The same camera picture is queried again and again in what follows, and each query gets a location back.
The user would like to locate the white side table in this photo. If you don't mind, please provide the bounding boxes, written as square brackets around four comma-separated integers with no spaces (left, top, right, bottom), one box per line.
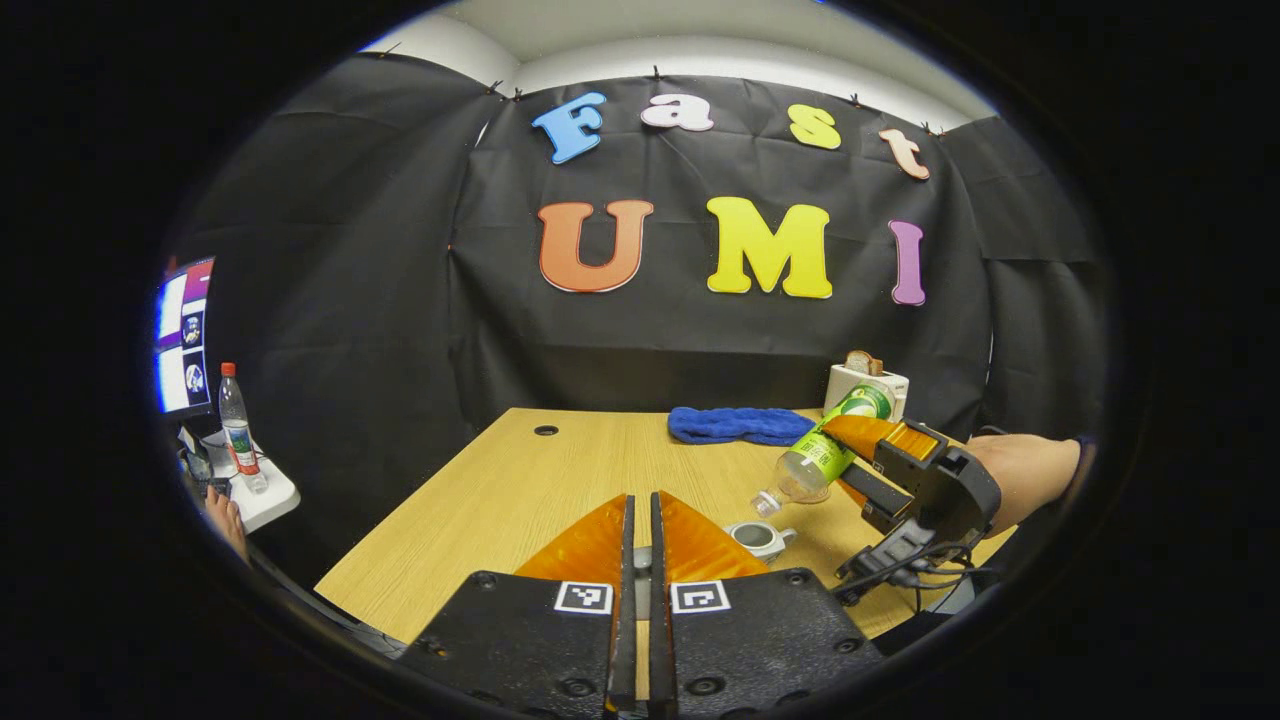
[178,428,301,534]

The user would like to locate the green label water bottle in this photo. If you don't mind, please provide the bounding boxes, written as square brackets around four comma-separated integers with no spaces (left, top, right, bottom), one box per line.
[751,384,894,518]

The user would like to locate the blue towel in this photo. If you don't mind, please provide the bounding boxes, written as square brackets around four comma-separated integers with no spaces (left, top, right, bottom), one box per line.
[667,405,816,447]

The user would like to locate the red cap plastic bottle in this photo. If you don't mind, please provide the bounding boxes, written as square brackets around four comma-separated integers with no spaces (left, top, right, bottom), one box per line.
[219,362,269,495]

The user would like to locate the white toaster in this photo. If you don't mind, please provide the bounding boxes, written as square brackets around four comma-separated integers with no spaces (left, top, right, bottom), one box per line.
[823,363,910,421]

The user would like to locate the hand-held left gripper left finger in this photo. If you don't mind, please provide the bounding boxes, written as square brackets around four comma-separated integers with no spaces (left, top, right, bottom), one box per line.
[398,493,638,716]

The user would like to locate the computer monitor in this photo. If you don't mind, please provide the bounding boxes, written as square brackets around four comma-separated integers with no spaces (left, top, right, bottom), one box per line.
[155,256,217,416]

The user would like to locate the white teacup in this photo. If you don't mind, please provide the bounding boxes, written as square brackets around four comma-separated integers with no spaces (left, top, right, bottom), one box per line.
[724,520,798,565]

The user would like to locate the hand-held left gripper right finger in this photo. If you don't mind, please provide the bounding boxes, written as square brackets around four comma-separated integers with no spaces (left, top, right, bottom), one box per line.
[648,490,886,718]

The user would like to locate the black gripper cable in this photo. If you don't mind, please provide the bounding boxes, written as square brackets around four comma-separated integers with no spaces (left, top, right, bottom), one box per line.
[835,520,1001,613]

